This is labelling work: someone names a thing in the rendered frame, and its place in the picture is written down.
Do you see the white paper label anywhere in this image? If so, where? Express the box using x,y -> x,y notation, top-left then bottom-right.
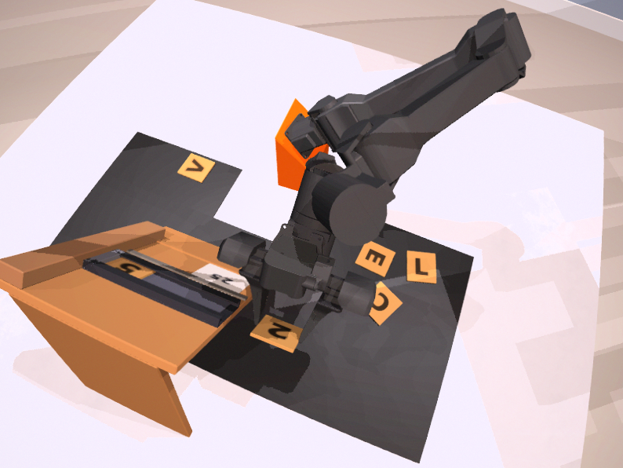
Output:
191,264 -> 250,293

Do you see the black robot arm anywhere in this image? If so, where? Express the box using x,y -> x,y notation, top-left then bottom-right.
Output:
259,8 -> 531,299

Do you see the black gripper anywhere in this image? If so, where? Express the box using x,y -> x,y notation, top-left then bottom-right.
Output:
217,209 -> 377,343

